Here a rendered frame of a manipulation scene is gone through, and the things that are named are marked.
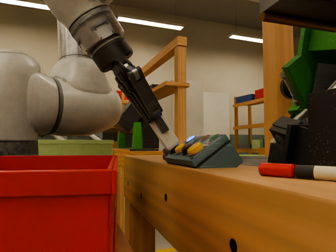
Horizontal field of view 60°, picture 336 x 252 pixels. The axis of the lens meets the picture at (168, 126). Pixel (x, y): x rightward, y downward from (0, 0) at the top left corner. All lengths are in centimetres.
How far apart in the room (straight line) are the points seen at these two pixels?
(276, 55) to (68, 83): 85
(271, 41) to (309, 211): 113
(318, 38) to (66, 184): 51
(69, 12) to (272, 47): 94
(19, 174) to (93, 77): 63
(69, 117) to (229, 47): 867
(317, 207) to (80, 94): 66
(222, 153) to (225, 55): 869
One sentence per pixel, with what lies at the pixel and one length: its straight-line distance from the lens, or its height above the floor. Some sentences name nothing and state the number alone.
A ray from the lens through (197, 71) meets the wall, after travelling 855.
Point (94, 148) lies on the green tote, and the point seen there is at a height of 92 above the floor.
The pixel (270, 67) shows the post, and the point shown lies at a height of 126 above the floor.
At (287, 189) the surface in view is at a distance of 28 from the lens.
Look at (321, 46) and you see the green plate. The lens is 61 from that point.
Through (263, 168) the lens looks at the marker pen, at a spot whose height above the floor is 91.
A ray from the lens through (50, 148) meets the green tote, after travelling 129.
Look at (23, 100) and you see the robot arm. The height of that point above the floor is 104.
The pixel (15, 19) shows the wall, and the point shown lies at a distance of 798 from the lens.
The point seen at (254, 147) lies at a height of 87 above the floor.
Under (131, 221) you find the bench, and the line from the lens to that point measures 103.
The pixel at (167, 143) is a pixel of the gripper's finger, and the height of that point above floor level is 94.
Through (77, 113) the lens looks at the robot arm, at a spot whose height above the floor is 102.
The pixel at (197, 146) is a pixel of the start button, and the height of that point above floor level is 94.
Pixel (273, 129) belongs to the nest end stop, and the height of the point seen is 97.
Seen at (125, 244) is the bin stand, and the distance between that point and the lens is 44.
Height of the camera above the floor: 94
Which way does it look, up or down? 4 degrees up
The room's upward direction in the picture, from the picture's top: straight up
